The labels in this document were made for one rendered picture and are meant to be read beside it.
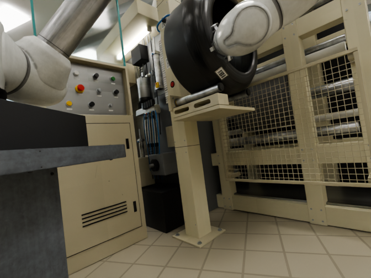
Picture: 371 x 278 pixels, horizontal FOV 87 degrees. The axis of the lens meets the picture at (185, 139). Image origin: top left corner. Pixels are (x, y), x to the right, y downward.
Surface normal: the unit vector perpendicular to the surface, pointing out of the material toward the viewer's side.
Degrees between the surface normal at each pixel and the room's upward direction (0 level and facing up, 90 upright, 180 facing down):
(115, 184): 90
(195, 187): 90
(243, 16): 102
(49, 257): 90
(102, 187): 90
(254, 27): 116
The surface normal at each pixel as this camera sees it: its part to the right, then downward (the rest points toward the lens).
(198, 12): -0.08, -0.15
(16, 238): 0.93, -0.14
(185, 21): -0.73, -0.02
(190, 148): 0.68, -0.11
